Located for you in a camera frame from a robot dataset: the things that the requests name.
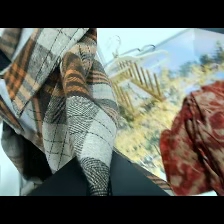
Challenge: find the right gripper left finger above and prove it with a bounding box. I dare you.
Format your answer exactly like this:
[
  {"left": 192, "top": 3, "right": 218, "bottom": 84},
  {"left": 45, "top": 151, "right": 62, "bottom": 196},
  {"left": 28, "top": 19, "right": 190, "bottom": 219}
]
[{"left": 27, "top": 156, "right": 90, "bottom": 197}]

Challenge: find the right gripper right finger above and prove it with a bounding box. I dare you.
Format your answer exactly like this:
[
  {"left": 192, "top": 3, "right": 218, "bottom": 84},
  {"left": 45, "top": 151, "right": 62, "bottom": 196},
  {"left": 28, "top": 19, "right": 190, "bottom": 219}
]
[{"left": 108, "top": 149, "right": 171, "bottom": 197}]

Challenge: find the checked shirt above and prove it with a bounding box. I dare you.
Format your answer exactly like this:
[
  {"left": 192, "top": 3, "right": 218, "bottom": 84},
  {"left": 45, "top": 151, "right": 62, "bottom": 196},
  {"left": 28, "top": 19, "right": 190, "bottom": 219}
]
[{"left": 0, "top": 27, "right": 175, "bottom": 197}]

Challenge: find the white clothes hanger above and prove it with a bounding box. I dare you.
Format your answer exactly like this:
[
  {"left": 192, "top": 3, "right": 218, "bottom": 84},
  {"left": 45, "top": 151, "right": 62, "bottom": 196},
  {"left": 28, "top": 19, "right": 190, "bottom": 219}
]
[{"left": 103, "top": 35, "right": 170, "bottom": 78}]

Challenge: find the red patterned garment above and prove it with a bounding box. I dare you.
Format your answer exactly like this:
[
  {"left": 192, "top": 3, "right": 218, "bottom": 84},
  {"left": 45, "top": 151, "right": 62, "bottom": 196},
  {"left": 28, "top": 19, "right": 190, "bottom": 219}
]
[{"left": 159, "top": 80, "right": 224, "bottom": 197}]

